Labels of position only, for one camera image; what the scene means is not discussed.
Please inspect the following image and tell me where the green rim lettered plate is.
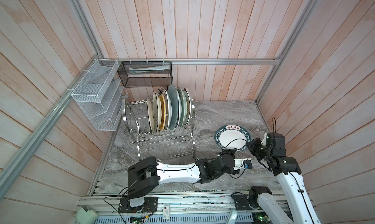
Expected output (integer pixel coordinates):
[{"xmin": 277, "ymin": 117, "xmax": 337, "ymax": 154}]
[{"xmin": 214, "ymin": 125, "xmax": 252, "ymax": 151}]

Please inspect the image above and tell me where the stainless steel dish rack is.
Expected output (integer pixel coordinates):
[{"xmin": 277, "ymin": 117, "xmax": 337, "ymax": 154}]
[{"xmin": 123, "ymin": 92, "xmax": 196, "ymax": 161}]

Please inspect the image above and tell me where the orange sunburst plate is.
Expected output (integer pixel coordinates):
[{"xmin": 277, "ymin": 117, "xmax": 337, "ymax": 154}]
[
  {"xmin": 163, "ymin": 89, "xmax": 171, "ymax": 130},
  {"xmin": 183, "ymin": 88, "xmax": 192, "ymax": 125}
]

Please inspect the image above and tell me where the yellow woven coaster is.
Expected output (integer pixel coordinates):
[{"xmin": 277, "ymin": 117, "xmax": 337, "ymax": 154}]
[{"xmin": 159, "ymin": 94, "xmax": 167, "ymax": 131}]

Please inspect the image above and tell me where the white green clover plate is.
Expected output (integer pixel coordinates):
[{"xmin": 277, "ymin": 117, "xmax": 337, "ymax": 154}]
[{"xmin": 177, "ymin": 87, "xmax": 186, "ymax": 127}]

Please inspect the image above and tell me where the large teal plate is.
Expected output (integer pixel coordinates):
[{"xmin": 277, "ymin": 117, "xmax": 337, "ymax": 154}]
[{"xmin": 168, "ymin": 84, "xmax": 179, "ymax": 130}]

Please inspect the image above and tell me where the black round plate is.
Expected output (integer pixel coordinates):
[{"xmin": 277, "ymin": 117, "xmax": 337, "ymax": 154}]
[{"xmin": 146, "ymin": 99, "xmax": 154, "ymax": 134}]

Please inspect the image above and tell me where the cream floral plate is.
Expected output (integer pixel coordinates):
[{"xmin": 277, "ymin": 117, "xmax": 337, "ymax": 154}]
[{"xmin": 152, "ymin": 92, "xmax": 158, "ymax": 132}]

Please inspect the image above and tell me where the light blue flower plate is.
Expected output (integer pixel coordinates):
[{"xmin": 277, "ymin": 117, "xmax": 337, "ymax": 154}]
[{"xmin": 183, "ymin": 88, "xmax": 190, "ymax": 126}]

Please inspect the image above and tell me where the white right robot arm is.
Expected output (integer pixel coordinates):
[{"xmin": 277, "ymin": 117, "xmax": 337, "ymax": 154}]
[{"xmin": 247, "ymin": 132, "xmax": 321, "ymax": 224}]

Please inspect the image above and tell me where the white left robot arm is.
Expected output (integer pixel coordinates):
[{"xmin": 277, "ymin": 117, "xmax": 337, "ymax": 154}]
[{"xmin": 126, "ymin": 149, "xmax": 253, "ymax": 208}]

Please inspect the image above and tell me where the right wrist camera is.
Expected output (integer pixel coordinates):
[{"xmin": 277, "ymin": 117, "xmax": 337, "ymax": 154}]
[{"xmin": 261, "ymin": 132, "xmax": 271, "ymax": 148}]

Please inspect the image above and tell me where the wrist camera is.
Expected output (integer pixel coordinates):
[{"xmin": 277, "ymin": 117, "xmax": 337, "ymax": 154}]
[
  {"xmin": 261, "ymin": 132, "xmax": 271, "ymax": 148},
  {"xmin": 242, "ymin": 159, "xmax": 253, "ymax": 170}
]

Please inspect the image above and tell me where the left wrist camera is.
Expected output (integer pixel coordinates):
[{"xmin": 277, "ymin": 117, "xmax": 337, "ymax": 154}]
[{"xmin": 242, "ymin": 159, "xmax": 253, "ymax": 170}]

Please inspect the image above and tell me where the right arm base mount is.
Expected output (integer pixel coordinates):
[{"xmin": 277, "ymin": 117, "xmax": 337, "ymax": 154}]
[{"xmin": 231, "ymin": 192, "xmax": 260, "ymax": 211}]

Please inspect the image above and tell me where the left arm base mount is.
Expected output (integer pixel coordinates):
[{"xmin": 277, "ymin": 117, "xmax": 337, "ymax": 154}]
[{"xmin": 118, "ymin": 197, "xmax": 158, "ymax": 213}]

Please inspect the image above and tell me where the aluminium front rail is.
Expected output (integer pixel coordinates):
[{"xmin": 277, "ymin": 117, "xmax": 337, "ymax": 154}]
[{"xmin": 76, "ymin": 190, "xmax": 317, "ymax": 224}]

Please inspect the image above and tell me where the black mesh wall basket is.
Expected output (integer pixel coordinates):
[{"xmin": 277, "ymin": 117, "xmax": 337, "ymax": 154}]
[{"xmin": 117, "ymin": 61, "xmax": 173, "ymax": 88}]

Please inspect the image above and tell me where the white wire mesh shelf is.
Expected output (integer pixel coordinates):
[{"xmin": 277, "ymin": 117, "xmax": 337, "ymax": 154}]
[{"xmin": 72, "ymin": 59, "xmax": 124, "ymax": 131}]

